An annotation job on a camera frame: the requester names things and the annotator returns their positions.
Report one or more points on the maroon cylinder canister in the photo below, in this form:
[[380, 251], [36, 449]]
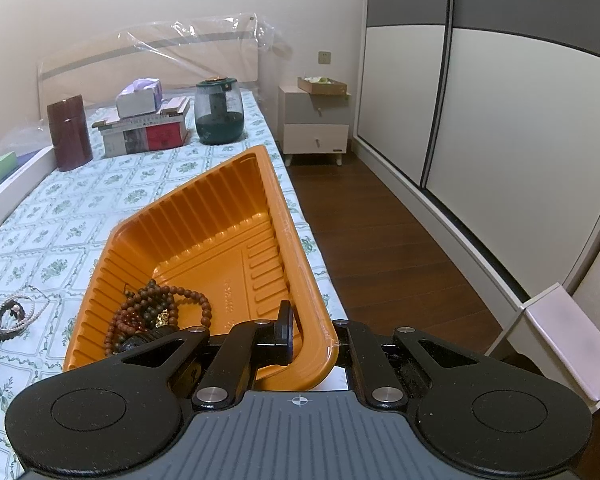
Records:
[[70, 135]]

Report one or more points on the red white book box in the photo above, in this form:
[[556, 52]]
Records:
[[160, 137]]

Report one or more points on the green glass humidifier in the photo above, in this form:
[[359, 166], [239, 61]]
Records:
[[219, 115]]

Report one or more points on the clear plastic wrap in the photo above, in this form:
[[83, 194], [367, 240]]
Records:
[[200, 27]]

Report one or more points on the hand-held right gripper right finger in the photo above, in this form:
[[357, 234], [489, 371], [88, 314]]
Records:
[[352, 340]]

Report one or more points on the thin white book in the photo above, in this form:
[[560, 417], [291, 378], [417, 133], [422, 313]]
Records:
[[125, 122]]

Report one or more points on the white grey sliding wardrobe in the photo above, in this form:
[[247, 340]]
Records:
[[505, 135]]

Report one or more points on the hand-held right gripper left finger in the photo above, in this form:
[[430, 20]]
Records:
[[286, 335]]

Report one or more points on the white stool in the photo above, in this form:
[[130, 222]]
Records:
[[565, 335]]

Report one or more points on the wooden tray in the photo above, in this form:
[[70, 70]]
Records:
[[322, 87]]

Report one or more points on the wall socket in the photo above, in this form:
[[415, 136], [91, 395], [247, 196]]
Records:
[[324, 57]]

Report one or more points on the beige book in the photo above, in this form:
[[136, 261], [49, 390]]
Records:
[[176, 106]]

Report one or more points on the white purple tissue box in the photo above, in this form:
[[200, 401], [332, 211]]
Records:
[[137, 102]]

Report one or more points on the beige bed headboard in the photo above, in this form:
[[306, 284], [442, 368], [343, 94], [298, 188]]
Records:
[[125, 65]]

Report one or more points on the orange plastic tray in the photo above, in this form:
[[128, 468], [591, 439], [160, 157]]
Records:
[[215, 265]]

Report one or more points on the long white box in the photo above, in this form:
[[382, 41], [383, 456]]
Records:
[[10, 195]]

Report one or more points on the white grey nightstand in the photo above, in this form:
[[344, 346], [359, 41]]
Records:
[[312, 135]]

